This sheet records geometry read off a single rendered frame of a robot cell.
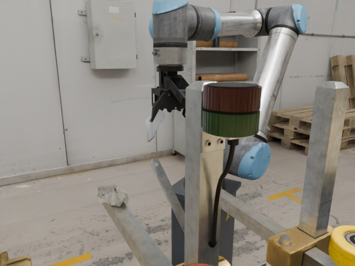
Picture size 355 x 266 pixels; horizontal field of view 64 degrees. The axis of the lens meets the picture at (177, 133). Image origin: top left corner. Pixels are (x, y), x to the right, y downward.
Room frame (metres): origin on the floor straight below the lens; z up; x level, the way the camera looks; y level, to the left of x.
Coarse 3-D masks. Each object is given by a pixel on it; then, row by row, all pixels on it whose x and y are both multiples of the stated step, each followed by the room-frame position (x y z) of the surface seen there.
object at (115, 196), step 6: (114, 186) 0.58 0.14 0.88; (102, 192) 0.56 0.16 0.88; (108, 192) 0.59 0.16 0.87; (114, 192) 0.56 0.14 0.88; (120, 192) 0.57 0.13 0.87; (102, 198) 0.55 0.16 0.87; (108, 198) 0.55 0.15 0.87; (114, 198) 0.54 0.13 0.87; (120, 198) 0.54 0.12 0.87; (126, 198) 0.55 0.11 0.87; (108, 204) 0.53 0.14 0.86; (114, 204) 0.53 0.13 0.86; (120, 204) 0.53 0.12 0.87
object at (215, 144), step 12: (216, 84) 0.30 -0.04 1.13; (228, 84) 0.30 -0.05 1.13; (240, 84) 0.30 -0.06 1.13; (252, 84) 0.30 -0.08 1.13; (204, 108) 0.30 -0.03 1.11; (204, 132) 0.31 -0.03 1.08; (204, 144) 0.31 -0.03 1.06; (216, 144) 0.32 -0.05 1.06; (228, 144) 0.29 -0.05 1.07; (228, 156) 0.29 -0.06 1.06; (228, 168) 0.30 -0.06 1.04; (216, 192) 0.32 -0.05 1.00; (216, 204) 0.32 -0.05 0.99; (216, 216) 0.32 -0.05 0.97; (216, 228) 0.32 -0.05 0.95
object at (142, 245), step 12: (120, 216) 0.49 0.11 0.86; (132, 216) 0.49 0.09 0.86; (120, 228) 0.48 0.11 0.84; (132, 228) 0.45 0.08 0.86; (132, 240) 0.42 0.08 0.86; (144, 240) 0.42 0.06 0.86; (144, 252) 0.39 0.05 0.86; (156, 252) 0.39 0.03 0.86; (144, 264) 0.38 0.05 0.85; (156, 264) 0.36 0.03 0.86; (168, 264) 0.36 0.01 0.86
